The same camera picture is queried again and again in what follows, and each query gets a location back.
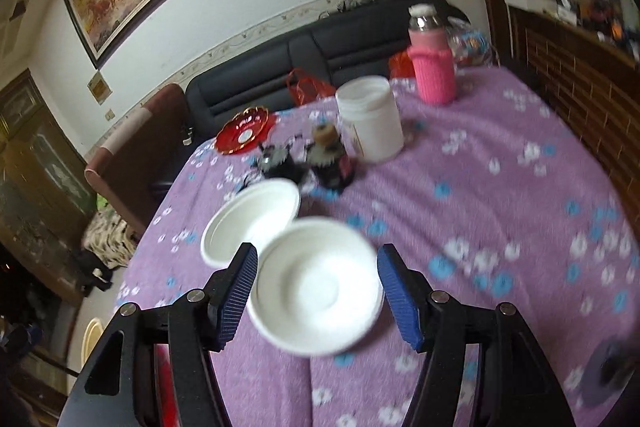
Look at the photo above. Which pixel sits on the brown upholstered chair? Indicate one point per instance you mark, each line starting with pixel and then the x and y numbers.
pixel 145 142

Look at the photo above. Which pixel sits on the yellow wall plaque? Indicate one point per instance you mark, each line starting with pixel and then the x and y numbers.
pixel 99 87

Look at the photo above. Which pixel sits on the white foam bowl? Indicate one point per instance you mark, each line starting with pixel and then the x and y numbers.
pixel 315 282

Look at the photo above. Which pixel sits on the bottle in pink knitted sleeve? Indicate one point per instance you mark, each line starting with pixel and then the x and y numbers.
pixel 432 72

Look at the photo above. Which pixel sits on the wooden glass cabinet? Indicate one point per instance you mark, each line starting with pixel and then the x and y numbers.
pixel 35 157

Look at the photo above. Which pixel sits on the white plastic jar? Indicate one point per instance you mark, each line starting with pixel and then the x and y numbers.
pixel 372 122

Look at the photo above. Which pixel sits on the purple floral tablecloth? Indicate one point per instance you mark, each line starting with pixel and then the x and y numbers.
pixel 500 187

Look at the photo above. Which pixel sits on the grey disc stand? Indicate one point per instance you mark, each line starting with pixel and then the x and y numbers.
pixel 605 372

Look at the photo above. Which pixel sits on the clear printed plastic bag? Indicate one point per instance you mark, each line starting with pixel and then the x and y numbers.
pixel 470 42

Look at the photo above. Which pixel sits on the black leather sofa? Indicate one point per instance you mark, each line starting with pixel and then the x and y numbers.
pixel 260 72

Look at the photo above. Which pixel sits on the white foam plate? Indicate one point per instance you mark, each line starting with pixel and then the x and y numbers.
pixel 245 219

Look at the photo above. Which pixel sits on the pile of assorted clutter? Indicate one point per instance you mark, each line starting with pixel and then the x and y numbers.
pixel 595 12

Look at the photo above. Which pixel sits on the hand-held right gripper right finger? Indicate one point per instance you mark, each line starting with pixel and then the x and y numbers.
pixel 400 297

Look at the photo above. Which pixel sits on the brown wooden sideboard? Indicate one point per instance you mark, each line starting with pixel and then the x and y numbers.
pixel 575 72

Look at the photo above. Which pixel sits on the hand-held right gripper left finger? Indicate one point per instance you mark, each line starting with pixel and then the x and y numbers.
pixel 237 297

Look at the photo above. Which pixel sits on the white wall socket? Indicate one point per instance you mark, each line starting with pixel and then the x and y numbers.
pixel 109 114

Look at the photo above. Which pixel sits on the red plastic bag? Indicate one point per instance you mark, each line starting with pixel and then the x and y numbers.
pixel 400 64
pixel 305 87

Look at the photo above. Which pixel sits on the black white patterned cloth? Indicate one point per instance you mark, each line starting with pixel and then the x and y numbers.
pixel 107 237

